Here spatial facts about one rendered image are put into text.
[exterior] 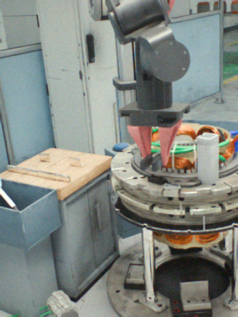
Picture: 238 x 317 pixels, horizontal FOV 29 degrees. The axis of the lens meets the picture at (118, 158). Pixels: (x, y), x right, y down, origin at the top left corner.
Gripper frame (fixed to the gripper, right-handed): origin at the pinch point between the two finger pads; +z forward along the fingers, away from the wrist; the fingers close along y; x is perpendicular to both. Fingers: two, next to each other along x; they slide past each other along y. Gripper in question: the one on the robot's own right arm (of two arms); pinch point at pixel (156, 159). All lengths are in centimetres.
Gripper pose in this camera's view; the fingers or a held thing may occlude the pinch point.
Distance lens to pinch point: 76.9
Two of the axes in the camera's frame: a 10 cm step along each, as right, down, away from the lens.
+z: 0.5, 9.5, 3.1
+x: 4.0, -3.0, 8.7
